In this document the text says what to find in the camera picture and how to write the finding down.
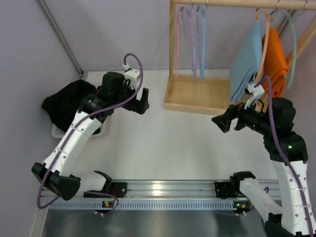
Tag orange hanger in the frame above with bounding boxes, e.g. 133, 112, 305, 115
253, 8, 270, 82

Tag light blue trousers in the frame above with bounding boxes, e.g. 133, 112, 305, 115
229, 20, 262, 103

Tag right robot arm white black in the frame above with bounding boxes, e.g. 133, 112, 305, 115
212, 97, 316, 237

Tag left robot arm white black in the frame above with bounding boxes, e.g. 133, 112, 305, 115
31, 69, 149, 200

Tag purple hanger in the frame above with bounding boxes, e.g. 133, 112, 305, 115
180, 6, 197, 79

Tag pink hanger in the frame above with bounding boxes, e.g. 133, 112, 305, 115
175, 0, 181, 80

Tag blue hanger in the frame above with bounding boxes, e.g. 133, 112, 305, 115
196, 5, 206, 81

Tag green hanger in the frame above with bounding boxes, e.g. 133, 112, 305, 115
270, 9, 297, 90

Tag wooden clothes rack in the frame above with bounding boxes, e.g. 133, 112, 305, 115
163, 0, 316, 116

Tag orange garment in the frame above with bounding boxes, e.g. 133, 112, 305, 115
263, 27, 289, 97

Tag black garment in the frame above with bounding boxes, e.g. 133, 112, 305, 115
41, 80, 96, 132

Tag white plastic basket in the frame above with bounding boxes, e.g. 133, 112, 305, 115
51, 124, 105, 139

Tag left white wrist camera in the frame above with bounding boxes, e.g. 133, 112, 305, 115
122, 64, 140, 90

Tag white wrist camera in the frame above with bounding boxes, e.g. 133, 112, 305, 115
122, 64, 140, 90
244, 82, 265, 109

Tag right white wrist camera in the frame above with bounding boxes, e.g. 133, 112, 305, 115
244, 82, 265, 109

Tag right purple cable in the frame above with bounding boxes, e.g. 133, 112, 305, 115
255, 76, 316, 237

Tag purple cable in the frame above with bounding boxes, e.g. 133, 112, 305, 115
255, 76, 316, 237
36, 53, 144, 219

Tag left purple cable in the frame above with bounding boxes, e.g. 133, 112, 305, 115
36, 53, 144, 219

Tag aluminium mounting rail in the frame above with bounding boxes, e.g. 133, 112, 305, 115
40, 179, 282, 201

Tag grey corner wall profile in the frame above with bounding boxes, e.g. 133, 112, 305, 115
35, 0, 83, 77

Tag grey slotted cable duct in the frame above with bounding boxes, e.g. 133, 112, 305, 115
50, 199, 248, 211

